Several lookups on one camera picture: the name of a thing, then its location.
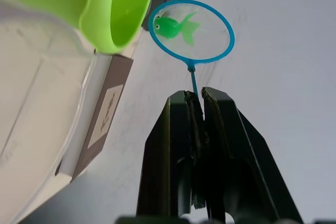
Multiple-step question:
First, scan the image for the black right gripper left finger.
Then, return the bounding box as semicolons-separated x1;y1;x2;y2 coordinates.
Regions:
136;90;209;219

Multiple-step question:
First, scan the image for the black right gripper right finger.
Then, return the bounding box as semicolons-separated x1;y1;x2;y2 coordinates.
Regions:
201;86;305;224

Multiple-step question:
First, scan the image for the blue round fish net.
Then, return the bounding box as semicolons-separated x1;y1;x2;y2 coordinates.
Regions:
148;0;236;97

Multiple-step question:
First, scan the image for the green toy fish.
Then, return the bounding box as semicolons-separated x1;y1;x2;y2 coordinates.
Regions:
153;11;202;46

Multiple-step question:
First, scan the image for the clear plastic tub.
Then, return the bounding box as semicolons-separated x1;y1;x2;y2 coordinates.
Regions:
0;3;99;224

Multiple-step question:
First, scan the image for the green plastic bucket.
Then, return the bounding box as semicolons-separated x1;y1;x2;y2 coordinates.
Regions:
0;0;158;55

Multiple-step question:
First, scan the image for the grey box with white label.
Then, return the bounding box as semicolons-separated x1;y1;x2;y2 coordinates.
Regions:
54;53;134;184

